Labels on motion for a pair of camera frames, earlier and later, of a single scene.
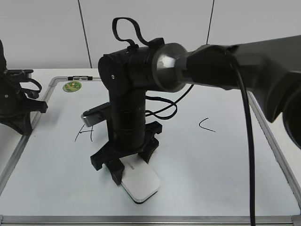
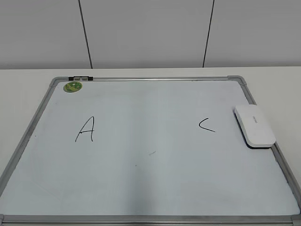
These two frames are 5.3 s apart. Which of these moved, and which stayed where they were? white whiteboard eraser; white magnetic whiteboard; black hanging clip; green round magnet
Moved: white whiteboard eraser
Stayed: green round magnet; white magnetic whiteboard; black hanging clip
